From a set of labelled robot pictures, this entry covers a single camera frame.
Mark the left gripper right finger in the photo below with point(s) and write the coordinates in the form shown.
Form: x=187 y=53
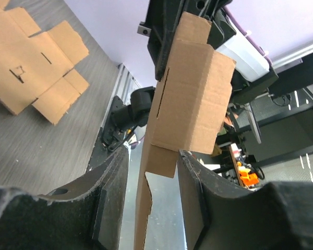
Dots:
x=219 y=214

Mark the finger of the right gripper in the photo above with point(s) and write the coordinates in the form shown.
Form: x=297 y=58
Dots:
x=221 y=30
x=162 y=19

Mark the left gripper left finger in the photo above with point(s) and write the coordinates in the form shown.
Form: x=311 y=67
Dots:
x=83 y=214

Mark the small cardboard box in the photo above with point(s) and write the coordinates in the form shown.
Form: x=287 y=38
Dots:
x=188 y=109

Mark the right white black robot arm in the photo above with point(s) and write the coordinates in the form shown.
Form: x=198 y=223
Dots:
x=253 y=72

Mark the large flat cardboard box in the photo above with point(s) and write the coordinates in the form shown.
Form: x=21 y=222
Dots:
x=38 y=68

